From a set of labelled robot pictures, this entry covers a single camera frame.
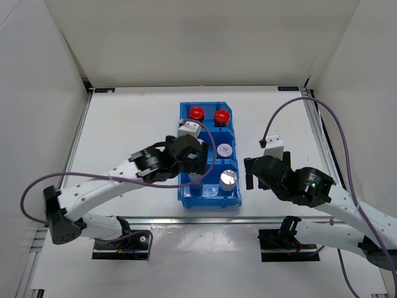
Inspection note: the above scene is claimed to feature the blue label sticker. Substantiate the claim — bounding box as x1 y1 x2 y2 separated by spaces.
94 88 115 93
277 86 300 92

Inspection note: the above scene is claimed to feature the silver-top salt bottle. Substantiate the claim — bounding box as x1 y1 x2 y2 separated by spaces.
218 169 238 196
188 173 202 192

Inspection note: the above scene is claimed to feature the purple cable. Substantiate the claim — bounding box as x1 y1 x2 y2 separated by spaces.
20 118 217 260
259 96 397 298

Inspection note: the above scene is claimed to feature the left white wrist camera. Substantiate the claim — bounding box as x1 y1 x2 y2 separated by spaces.
177 120 201 138

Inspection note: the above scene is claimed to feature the red-lid sauce jar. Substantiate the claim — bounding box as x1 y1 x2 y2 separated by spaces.
213 109 231 127
188 106 205 122

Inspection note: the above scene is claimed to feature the white-lid dark jar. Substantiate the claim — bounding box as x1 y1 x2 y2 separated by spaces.
216 143 233 159
198 139 208 149

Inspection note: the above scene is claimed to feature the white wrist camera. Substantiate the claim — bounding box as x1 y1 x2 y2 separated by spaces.
259 134 284 160
177 120 201 138

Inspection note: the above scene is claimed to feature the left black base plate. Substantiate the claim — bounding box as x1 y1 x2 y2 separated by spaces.
91 230 153 261

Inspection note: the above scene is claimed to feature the blue plastic compartment bin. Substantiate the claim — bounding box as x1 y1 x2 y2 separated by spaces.
177 102 242 209

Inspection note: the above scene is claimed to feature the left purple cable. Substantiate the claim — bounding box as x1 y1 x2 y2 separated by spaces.
20 118 217 260

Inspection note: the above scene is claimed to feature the right blue label sticker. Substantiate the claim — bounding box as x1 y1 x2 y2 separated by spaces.
277 86 300 92

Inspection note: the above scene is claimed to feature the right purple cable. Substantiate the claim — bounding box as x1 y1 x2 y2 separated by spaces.
259 96 397 298

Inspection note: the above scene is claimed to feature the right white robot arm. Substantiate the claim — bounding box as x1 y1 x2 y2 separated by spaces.
244 156 396 271

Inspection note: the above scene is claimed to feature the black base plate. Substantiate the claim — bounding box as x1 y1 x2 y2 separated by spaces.
91 230 153 261
257 229 320 263

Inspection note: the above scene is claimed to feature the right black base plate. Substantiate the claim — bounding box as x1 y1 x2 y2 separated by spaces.
257 229 320 263

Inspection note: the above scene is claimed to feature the left blue label sticker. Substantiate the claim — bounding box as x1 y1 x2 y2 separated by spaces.
94 88 115 93

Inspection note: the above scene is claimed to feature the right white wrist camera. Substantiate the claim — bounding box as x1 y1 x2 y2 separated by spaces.
259 134 284 160

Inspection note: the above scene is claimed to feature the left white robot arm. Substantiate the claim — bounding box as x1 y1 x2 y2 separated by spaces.
43 135 209 248

